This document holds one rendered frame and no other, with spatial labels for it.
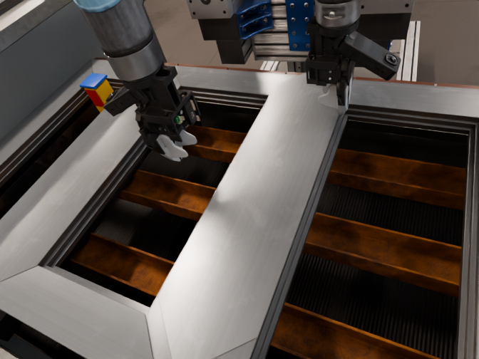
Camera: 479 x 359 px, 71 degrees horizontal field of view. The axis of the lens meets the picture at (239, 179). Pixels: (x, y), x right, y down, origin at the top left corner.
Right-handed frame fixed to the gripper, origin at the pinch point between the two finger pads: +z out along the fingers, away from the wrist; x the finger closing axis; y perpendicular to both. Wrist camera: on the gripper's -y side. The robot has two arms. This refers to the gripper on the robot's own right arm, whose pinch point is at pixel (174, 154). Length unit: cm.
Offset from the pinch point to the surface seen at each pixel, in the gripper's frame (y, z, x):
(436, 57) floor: 53, 91, 184
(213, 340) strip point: 21.1, 5.6, -27.5
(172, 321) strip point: 13.8, 5.6, -27.4
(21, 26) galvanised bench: -63, -12, 24
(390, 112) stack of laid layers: 37.1, 6.9, 27.8
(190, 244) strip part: 10.0, 5.6, -14.8
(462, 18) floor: 65, 91, 233
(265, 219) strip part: 21.1, 5.6, -6.0
